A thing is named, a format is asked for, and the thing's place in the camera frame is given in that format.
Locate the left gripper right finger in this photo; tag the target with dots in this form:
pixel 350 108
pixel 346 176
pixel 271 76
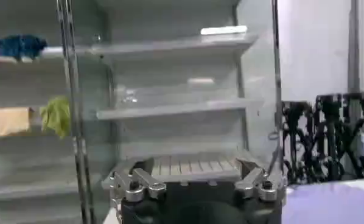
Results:
pixel 256 184

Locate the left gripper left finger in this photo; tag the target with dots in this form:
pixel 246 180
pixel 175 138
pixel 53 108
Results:
pixel 141 182

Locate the purple shirt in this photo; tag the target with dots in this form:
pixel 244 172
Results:
pixel 331 207

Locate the open white shelf unit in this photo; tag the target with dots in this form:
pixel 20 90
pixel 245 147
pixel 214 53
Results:
pixel 176 91

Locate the green cloth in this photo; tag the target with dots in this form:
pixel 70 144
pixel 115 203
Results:
pixel 56 115

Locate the glass-fronted shelf unit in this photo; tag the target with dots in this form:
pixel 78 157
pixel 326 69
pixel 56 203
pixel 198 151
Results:
pixel 23 170

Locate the beige cloth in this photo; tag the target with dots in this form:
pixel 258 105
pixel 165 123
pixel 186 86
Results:
pixel 7 121

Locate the blue cloth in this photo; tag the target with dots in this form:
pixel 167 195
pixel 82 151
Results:
pixel 20 45

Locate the grey metal post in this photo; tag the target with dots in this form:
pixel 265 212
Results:
pixel 353 45

